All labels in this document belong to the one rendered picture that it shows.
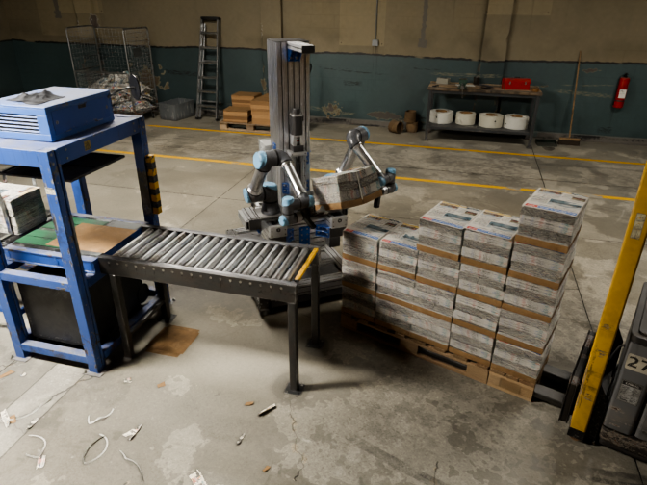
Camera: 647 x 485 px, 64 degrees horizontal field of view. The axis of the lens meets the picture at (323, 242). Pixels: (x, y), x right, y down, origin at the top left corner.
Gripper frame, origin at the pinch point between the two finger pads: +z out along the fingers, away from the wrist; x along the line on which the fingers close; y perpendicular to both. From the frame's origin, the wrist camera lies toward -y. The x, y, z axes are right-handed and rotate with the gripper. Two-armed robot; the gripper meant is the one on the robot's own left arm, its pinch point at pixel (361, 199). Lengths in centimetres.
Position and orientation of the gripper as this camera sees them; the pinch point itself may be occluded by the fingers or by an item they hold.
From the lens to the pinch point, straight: 380.8
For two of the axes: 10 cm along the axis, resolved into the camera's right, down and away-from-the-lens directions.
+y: -2.3, -9.6, -1.6
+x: 6.0, -0.1, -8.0
